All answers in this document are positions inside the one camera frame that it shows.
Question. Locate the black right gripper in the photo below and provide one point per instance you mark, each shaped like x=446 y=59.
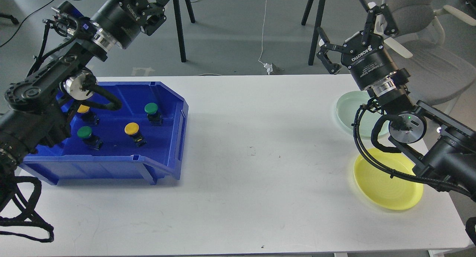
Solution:
x=368 y=61

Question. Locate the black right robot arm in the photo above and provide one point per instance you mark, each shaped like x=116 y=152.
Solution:
x=441 y=148

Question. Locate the yellow push button back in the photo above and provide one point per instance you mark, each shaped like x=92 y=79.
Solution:
x=88 y=116

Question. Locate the light green plate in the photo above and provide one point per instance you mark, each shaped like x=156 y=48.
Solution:
x=346 y=109

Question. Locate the green push button front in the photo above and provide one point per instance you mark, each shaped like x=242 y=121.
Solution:
x=85 y=133

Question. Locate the green push button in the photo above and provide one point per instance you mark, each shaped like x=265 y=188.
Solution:
x=153 y=114
x=85 y=133

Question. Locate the yellow push button front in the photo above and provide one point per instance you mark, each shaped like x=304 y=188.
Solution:
x=132 y=129

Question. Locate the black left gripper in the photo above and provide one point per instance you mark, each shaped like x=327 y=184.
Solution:
x=125 y=19

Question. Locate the black tripod right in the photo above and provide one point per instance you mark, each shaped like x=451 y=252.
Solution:
x=318 y=21

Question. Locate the green push button back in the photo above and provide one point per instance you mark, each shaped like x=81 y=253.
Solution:
x=153 y=114

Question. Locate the yellow push button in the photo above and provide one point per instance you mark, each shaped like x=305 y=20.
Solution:
x=88 y=116
x=132 y=129

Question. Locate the blue plastic bin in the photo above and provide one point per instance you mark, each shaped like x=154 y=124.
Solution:
x=119 y=157

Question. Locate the black tripod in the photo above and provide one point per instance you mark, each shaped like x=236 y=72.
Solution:
x=178 y=21
x=318 y=21

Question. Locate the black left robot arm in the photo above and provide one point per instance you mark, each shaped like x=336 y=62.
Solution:
x=44 y=103

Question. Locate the yellow plate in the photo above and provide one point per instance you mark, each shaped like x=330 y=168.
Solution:
x=378 y=187

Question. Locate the black tripod left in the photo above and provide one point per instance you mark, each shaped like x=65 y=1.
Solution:
x=178 y=21

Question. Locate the grey office chair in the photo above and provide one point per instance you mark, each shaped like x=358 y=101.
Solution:
x=436 y=75

